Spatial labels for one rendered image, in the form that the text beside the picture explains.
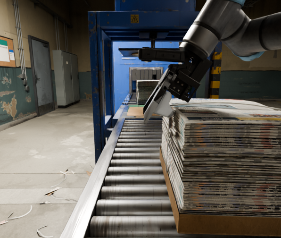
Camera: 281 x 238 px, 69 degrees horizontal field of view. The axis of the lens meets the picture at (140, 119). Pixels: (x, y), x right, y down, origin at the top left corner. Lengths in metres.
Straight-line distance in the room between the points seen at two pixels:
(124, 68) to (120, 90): 0.41
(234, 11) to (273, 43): 0.11
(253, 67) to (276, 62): 0.99
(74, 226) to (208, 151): 0.32
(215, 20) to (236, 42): 0.09
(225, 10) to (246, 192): 0.38
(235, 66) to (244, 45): 9.33
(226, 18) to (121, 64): 3.40
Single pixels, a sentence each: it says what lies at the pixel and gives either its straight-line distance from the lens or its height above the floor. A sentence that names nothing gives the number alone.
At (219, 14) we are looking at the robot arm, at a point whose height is 1.24.
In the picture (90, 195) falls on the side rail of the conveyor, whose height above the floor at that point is 0.80.
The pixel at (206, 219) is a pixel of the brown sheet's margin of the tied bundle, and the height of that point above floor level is 0.85.
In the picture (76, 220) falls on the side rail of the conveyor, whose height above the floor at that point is 0.80.
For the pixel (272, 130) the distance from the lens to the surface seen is 0.43.
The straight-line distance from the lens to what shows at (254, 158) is 0.42.
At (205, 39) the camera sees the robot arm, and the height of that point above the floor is 1.19.
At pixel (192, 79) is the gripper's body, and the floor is 1.11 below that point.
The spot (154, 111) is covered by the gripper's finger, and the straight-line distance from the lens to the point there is 0.46.
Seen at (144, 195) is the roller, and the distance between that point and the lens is 0.61.
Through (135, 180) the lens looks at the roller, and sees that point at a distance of 0.67.
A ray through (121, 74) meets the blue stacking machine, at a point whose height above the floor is 1.13.
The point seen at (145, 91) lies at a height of 0.94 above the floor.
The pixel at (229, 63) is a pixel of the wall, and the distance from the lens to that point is 9.78.
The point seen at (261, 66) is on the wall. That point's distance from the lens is 10.39.
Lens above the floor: 1.11
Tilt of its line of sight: 12 degrees down
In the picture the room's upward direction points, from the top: straight up
